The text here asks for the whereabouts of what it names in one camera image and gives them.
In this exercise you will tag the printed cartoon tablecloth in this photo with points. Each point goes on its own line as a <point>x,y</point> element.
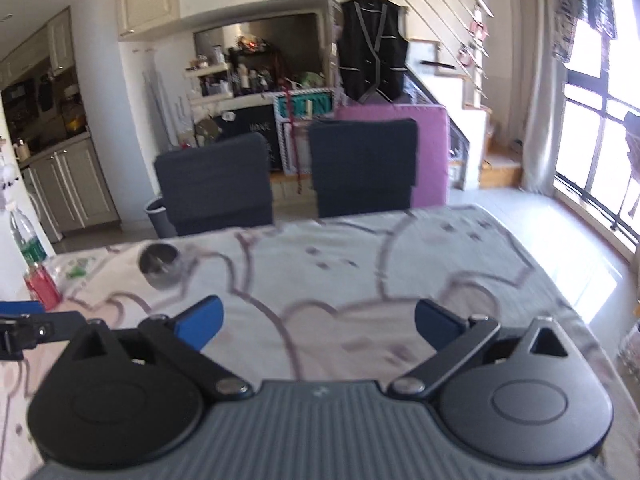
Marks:
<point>350,270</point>

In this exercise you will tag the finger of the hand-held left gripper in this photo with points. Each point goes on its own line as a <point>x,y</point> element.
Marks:
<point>20,308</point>
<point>52,329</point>

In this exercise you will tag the patterned hanging garment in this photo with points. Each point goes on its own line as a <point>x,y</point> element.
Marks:
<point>565,10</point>

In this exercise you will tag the cream kitchen base cabinet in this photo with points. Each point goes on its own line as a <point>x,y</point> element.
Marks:
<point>75,190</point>

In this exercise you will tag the grey trash bin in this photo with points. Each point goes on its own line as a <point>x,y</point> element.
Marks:
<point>156,217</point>

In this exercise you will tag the green snack packet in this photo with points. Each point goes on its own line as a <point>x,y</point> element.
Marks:
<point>80,270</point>

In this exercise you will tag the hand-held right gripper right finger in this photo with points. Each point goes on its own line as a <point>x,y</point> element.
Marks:
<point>437,322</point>

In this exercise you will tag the white shelf rack with bottles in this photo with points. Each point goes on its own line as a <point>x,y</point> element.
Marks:
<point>207,85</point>

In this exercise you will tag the teal letter sign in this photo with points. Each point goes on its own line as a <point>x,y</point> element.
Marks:
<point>305,104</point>

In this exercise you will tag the clear water bottle green label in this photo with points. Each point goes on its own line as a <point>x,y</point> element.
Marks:
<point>27,245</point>

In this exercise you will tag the red drink can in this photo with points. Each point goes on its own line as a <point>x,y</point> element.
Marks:
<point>42,287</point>

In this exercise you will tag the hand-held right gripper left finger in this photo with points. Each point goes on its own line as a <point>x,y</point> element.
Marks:
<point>200,322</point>

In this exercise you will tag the black vest with white trim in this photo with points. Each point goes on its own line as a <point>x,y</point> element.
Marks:
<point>372,50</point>

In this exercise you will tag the black window guard rail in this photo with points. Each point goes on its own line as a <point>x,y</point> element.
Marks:
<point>595,210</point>

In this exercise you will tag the dark grey chair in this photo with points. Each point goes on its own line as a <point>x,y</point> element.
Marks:
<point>215,190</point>
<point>362,170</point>

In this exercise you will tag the round steel bowl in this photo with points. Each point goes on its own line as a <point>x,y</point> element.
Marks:
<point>160,262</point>

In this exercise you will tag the white plush ornament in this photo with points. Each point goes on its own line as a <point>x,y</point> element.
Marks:
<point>9,177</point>

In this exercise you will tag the cream kitchen wall cabinet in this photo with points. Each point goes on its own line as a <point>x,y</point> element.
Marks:
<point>61,42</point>

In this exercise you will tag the yellow pot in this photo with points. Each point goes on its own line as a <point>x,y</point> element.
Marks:
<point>75,121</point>

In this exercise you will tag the beige curtain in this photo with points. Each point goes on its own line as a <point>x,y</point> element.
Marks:
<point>545,85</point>

